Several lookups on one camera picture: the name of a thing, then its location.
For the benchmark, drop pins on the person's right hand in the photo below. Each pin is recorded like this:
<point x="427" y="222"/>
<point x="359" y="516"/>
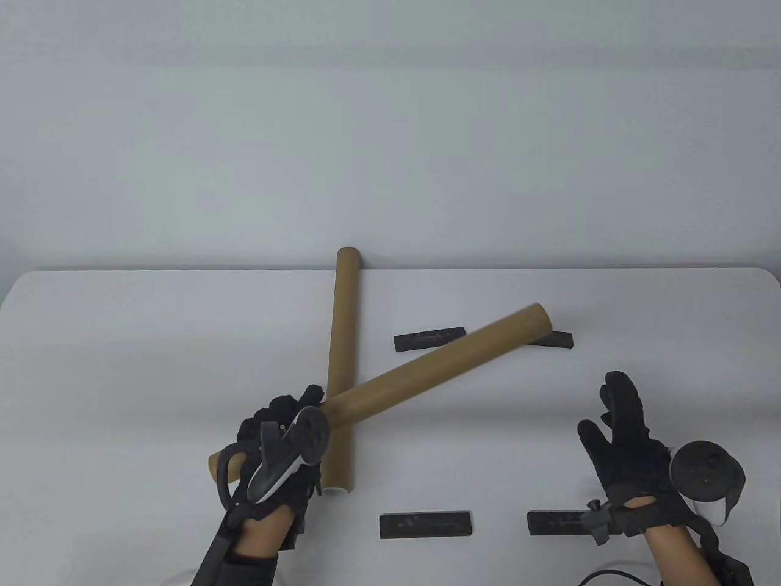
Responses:
<point x="634" y="452"/>

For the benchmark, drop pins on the person's left hand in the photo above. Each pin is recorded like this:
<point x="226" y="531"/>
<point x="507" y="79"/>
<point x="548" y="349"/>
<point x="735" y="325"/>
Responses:
<point x="274" y="415"/>

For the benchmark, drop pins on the person's right forearm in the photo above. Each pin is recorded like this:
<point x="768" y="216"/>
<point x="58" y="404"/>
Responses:
<point x="680" y="555"/>

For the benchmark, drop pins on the person's left forearm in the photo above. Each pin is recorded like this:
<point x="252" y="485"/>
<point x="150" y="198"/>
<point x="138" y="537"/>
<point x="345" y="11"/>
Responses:
<point x="259" y="546"/>

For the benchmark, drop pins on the black camera bracket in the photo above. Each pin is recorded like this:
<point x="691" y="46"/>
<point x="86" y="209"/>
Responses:
<point x="598" y="519"/>

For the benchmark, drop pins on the black wrist camera unit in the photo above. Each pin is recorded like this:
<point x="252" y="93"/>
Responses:
<point x="729" y="564"/>
<point x="213" y="552"/>

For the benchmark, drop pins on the black rectangular weight bar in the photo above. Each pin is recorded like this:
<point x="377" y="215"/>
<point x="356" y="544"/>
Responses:
<point x="558" y="339"/>
<point x="427" y="525"/>
<point x="421" y="340"/>
<point x="555" y="523"/>

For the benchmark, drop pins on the brown cardboard mailing tube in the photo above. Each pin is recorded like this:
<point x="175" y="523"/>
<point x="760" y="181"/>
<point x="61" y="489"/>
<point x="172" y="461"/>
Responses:
<point x="343" y="329"/>
<point x="439" y="360"/>

